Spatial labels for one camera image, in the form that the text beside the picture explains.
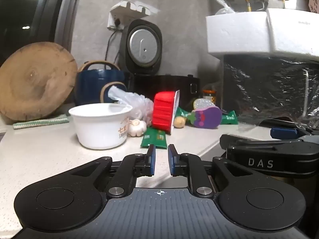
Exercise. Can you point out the white foam box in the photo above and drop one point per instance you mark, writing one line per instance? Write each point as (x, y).
(239, 34)

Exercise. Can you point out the round wooden cutting board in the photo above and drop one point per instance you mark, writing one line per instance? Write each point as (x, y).
(35, 79)

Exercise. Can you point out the green snack packet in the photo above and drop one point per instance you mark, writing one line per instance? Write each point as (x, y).
(154, 138)

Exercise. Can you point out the dark window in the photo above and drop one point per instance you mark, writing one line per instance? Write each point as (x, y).
(25, 5)

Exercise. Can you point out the black rice cooker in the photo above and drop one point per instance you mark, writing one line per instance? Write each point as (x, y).
(144, 47)

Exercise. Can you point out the long green stick packet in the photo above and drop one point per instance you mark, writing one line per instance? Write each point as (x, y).
(229, 118)

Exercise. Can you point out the small potato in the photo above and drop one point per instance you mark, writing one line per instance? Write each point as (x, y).
(179, 122)

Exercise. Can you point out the small glass jar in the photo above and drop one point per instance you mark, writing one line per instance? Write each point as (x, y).
(208, 95)

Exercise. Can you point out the garlic bulb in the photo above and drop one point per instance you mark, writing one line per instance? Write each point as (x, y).
(137, 128)

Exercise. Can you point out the white plastic bowl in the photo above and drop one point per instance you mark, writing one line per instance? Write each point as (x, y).
(99, 129)

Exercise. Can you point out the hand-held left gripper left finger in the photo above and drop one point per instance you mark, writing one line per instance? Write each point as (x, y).
(152, 161)

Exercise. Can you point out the green striped cloth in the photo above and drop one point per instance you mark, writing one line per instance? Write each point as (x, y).
(37, 122)

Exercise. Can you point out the clear plastic bag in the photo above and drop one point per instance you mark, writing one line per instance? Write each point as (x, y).
(137, 104)

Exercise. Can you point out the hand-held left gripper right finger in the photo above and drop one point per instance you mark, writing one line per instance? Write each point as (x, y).
(172, 161)

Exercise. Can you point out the purple eggplant-shaped sponge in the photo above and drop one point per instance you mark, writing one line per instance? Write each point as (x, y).
(209, 117)

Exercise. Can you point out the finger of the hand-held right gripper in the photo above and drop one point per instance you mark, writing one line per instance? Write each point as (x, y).
(284, 132)
(229, 140)

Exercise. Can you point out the red plastic cup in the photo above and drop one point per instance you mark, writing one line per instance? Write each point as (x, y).
(163, 112)

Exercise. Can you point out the dark blue pot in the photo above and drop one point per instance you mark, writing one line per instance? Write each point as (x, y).
(92, 84)

